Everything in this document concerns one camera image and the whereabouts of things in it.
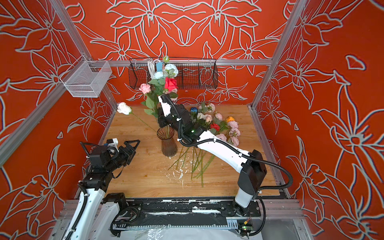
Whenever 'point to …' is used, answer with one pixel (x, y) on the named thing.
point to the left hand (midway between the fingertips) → (138, 145)
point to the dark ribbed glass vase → (169, 145)
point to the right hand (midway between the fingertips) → (154, 108)
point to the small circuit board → (247, 228)
